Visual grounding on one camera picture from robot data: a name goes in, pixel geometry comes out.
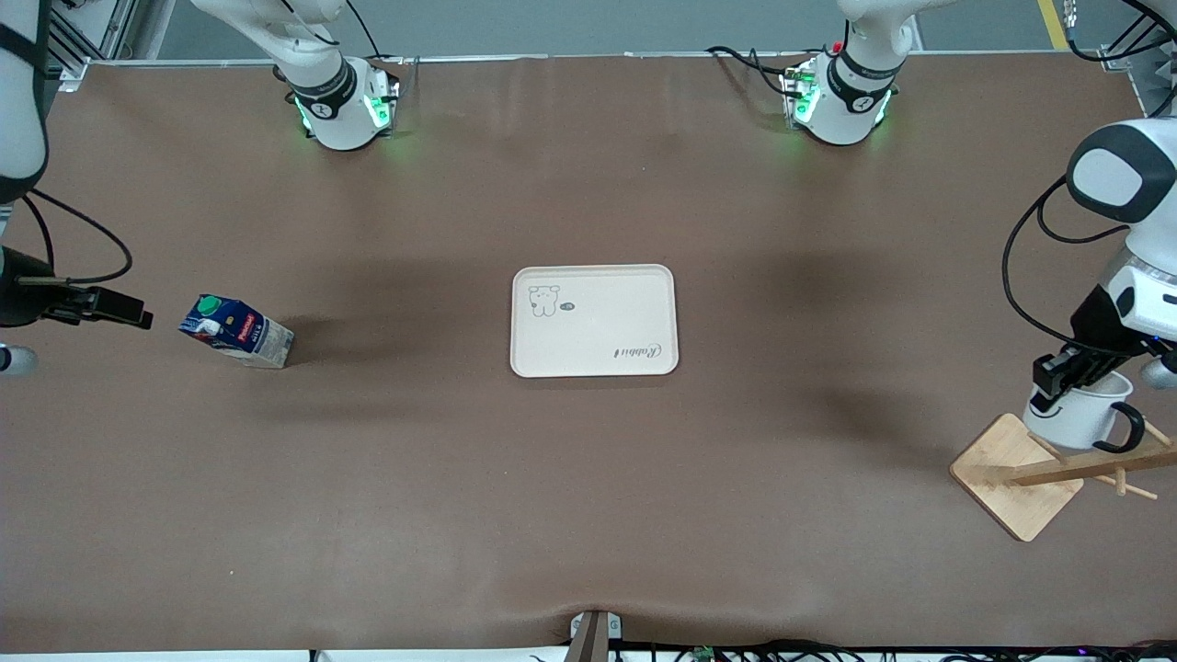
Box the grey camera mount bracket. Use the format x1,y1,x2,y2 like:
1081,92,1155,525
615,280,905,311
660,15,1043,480
567,610,623,662

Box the aluminium frame corner post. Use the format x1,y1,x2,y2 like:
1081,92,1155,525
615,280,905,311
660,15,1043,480
1099,0,1177,102

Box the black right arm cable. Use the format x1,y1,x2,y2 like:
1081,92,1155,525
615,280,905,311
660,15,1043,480
20,188,135,288

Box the blue milk carton green cap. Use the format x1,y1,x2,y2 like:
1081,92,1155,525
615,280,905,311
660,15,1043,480
178,294,295,371

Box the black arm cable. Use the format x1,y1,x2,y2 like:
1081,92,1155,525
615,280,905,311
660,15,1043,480
20,188,135,288
1001,0,1177,350

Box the wooden mug stand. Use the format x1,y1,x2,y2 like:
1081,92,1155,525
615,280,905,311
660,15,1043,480
949,414,1177,543

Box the white smiley mug black handle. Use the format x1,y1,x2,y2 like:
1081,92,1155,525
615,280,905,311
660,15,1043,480
1023,371,1147,453

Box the aluminium frame with diagonal bars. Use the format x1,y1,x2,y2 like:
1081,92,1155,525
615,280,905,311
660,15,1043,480
41,0,176,93

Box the silver table edge rail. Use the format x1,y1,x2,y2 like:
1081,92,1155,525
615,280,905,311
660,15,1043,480
55,51,1104,67

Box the beige rectangular tray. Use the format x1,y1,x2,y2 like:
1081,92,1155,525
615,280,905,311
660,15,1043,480
510,265,680,379

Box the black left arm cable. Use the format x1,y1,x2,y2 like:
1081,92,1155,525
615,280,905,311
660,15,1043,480
1001,0,1177,350

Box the black base power cable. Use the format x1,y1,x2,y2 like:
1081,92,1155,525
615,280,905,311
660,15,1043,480
706,46,796,102

